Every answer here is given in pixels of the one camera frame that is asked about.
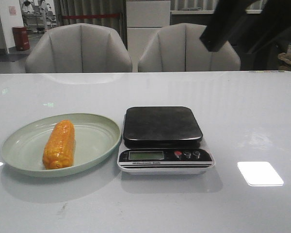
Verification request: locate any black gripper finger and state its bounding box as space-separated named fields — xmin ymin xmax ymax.
xmin=200 ymin=0 xmax=254 ymax=52

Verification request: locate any orange corn cob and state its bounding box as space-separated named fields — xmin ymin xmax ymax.
xmin=42 ymin=120 xmax=75 ymax=169

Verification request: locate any dark grey counter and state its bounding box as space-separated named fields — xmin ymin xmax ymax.
xmin=170 ymin=11 xmax=291 ymax=70

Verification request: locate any right grey upholstered chair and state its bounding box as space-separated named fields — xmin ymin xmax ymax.
xmin=138 ymin=23 xmax=241 ymax=72

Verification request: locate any grey upholstered chair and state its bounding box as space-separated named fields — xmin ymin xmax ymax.
xmin=138 ymin=23 xmax=241 ymax=72
xmin=25 ymin=23 xmax=132 ymax=73

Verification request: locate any black electronic kitchen scale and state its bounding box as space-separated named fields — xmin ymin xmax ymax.
xmin=117 ymin=106 xmax=215 ymax=175

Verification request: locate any left grey upholstered chair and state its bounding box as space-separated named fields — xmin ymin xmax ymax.
xmin=25 ymin=23 xmax=132 ymax=73

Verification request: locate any light green plate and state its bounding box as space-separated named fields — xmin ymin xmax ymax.
xmin=0 ymin=113 xmax=121 ymax=178

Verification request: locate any red bin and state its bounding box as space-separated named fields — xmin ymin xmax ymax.
xmin=12 ymin=26 xmax=30 ymax=51

